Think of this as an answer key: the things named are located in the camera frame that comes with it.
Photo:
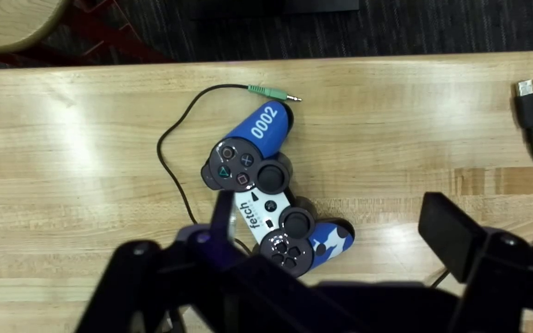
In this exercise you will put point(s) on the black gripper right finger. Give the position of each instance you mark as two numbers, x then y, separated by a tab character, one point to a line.
500	279

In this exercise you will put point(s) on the wooden stool red frame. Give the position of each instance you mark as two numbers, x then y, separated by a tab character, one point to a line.
8	21

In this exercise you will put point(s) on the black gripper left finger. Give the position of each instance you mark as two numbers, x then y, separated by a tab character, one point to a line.
174	284

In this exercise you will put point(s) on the blue white game controller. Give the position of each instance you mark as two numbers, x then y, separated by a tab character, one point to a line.
259	132

